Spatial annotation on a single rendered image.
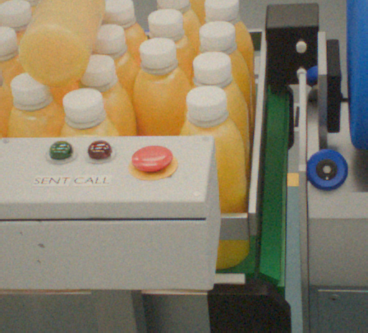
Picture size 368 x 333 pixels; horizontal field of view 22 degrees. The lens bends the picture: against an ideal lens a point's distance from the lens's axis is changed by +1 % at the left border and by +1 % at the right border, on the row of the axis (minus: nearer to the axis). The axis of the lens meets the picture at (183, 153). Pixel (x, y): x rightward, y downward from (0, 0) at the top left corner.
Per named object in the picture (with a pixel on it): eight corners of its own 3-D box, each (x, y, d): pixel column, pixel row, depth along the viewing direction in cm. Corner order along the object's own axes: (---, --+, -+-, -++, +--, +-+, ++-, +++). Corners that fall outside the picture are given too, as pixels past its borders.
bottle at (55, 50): (75, 21, 93) (102, -51, 108) (7, 33, 94) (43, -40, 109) (95, 84, 97) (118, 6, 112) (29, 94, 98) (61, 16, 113)
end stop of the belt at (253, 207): (256, 235, 98) (255, 212, 96) (249, 235, 98) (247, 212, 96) (269, 50, 131) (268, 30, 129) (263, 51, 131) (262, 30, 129)
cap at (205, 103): (210, 96, 97) (209, 80, 96) (235, 110, 94) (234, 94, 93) (179, 110, 95) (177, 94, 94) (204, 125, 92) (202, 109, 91)
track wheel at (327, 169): (347, 148, 103) (347, 149, 105) (305, 148, 104) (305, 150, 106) (348, 190, 103) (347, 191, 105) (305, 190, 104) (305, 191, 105)
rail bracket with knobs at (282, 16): (319, 100, 129) (319, 30, 123) (264, 102, 130) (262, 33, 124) (318, 65, 137) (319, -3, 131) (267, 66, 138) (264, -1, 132)
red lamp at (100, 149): (110, 162, 84) (108, 150, 84) (85, 162, 85) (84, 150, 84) (114, 148, 86) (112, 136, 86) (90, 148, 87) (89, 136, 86)
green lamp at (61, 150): (71, 162, 85) (69, 150, 84) (47, 162, 85) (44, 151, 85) (76, 148, 87) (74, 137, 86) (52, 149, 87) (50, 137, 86)
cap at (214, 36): (232, 52, 104) (232, 36, 103) (197, 51, 105) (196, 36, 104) (237, 34, 107) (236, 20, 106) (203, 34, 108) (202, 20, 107)
